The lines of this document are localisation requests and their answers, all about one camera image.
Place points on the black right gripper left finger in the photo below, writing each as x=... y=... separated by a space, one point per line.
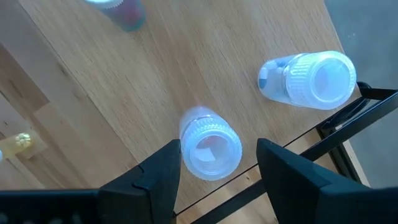
x=149 y=193

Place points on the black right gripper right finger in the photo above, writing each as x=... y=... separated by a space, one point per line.
x=295 y=193

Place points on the pill bottle with red pills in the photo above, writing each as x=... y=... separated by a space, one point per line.
x=127 y=15

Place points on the wooden shelf black metal legs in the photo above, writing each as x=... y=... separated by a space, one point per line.
x=186 y=62

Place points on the black metal table frame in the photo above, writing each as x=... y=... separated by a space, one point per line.
x=357 y=119

